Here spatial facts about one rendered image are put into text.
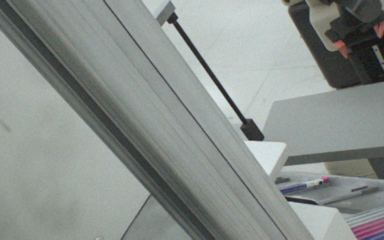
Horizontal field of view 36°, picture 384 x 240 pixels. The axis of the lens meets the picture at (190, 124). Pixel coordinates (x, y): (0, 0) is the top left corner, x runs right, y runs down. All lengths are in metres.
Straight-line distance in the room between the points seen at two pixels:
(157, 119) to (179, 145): 0.02
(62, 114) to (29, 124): 0.02
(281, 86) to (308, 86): 0.16
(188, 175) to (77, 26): 0.08
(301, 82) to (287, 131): 1.23
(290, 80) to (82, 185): 2.60
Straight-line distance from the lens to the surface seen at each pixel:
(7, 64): 0.37
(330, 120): 1.66
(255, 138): 0.93
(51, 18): 0.22
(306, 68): 2.99
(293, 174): 1.37
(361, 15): 1.37
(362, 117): 1.62
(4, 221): 0.38
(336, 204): 1.12
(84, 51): 0.23
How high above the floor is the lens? 1.64
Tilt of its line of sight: 32 degrees down
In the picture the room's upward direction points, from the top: 38 degrees counter-clockwise
